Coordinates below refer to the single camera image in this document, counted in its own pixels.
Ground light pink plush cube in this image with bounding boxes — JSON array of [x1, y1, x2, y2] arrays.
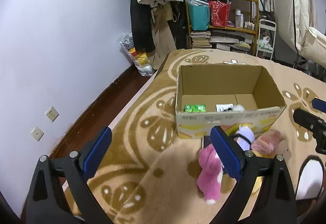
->
[[273, 140, 291, 162]]

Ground pink towel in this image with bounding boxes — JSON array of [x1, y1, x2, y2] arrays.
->
[[251, 130, 281, 155]]

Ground pink plush toy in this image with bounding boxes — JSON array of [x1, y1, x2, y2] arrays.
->
[[196, 144, 223, 205]]

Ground green tissue pack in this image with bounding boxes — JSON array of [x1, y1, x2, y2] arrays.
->
[[183, 104, 206, 113]]

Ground yellow plush pouch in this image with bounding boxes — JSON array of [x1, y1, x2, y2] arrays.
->
[[251, 151, 270, 195]]

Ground purple haired plush doll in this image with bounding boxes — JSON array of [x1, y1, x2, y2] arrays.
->
[[232, 126, 255, 151]]

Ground open cardboard box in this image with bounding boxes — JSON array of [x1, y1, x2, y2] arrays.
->
[[175, 64, 286, 139]]

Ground black face mask pack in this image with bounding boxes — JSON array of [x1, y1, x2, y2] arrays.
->
[[202, 136, 212, 149]]

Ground white tissue pack in box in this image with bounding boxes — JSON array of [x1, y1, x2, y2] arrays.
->
[[216, 104, 233, 112]]

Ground white metal cart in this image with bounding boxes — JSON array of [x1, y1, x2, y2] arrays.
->
[[255, 19, 277, 60]]

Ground white folded mattress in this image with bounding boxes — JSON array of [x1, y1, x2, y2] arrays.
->
[[273, 0, 325, 67]]

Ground red gift bag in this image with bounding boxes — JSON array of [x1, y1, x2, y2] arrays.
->
[[209, 0, 230, 27]]

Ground wooden shelf unit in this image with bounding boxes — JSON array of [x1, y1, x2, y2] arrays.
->
[[185, 0, 259, 54]]

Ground teal bag on shelf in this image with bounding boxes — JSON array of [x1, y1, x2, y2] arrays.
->
[[186, 0, 210, 31]]

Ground beige hanging coat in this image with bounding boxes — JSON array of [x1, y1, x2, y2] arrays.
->
[[148, 3, 176, 70]]

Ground clear bag of plush toys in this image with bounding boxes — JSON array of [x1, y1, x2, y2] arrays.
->
[[119, 31, 154, 77]]

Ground black hanging garment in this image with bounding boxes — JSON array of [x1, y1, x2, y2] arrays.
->
[[130, 0, 155, 53]]

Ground lower white wall socket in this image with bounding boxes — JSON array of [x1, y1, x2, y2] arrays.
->
[[30, 126, 44, 141]]

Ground white wall socket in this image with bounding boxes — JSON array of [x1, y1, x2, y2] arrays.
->
[[45, 106, 59, 122], [30, 126, 44, 141]]

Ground upper white wall socket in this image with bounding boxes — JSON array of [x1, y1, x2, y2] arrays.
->
[[45, 106, 59, 122]]

